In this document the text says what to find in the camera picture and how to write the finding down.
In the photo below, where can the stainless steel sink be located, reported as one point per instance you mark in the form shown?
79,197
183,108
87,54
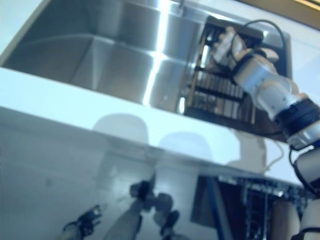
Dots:
112,57

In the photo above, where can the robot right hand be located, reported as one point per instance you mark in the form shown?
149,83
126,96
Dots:
225,45

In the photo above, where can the black sink dish rack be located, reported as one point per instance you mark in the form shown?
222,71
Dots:
217,95

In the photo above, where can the white kitchen base cabinet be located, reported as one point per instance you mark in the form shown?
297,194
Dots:
50,162

